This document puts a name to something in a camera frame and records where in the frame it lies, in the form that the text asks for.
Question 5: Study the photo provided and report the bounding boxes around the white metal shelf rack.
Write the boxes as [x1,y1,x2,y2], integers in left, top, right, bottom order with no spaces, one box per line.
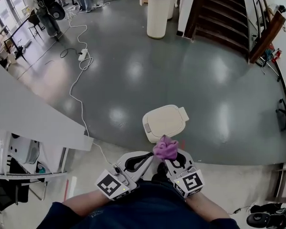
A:
[0,125,69,184]

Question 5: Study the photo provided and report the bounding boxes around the person's left forearm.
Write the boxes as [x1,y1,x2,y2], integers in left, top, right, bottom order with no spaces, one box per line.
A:
[61,189,116,217]

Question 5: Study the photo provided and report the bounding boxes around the wooden newel post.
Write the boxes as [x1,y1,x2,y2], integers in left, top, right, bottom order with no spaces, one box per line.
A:
[248,10,286,64]

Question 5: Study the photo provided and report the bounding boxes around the person's right black shoe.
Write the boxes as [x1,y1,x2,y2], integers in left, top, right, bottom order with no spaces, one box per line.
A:
[156,162,170,182]

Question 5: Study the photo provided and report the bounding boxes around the glass entrance doors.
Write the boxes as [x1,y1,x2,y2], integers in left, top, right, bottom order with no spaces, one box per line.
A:
[0,0,27,32]

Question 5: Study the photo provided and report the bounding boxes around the person's dark blue shirt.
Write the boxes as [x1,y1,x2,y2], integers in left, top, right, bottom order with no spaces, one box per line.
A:
[37,179,241,229]

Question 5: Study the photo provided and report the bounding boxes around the black round device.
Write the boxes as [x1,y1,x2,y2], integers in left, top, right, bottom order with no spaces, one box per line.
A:
[246,202,286,229]

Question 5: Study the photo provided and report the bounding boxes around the purple cloth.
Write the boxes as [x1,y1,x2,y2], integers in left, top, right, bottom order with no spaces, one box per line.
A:
[152,134,179,162]

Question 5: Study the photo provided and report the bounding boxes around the white square pillar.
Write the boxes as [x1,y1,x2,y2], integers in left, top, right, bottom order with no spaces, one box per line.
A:
[0,55,94,152]

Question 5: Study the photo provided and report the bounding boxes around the white lidded trash bin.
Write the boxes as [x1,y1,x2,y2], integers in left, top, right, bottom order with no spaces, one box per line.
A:
[142,104,190,144]

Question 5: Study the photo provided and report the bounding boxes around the black cable with adapter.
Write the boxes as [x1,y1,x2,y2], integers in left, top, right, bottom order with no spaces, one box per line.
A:
[228,200,257,216]

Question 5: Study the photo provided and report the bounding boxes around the black floor cable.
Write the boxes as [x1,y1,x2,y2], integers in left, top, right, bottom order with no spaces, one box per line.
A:
[60,47,83,59]

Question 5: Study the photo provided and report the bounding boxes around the white power strip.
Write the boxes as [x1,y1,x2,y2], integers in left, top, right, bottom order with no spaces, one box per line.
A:
[77,48,89,62]

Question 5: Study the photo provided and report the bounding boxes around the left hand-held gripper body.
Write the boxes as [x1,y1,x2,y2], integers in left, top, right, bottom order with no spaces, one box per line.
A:
[94,166,139,201]

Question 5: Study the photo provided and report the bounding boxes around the small white waste bin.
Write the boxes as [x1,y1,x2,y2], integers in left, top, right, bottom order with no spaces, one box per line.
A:
[36,161,52,176]

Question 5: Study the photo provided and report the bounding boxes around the long white power cable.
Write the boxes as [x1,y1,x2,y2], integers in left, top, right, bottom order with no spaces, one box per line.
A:
[66,1,119,168]

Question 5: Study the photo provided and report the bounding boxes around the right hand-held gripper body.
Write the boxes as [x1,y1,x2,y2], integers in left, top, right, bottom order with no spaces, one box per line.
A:
[173,167,205,199]

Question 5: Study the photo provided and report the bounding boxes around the white cylindrical pedestal table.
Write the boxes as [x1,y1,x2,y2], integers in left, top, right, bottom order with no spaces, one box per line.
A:
[139,0,188,39]

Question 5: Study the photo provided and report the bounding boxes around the black frame desk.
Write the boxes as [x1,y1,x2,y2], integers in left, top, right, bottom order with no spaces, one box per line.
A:
[3,15,42,60]

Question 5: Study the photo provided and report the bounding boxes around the black chair chrome frame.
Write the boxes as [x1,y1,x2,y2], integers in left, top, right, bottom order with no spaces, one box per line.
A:
[0,177,48,212]

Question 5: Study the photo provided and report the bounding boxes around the dark wooden staircase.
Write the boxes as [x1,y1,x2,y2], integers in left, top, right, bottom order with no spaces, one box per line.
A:
[184,0,251,60]

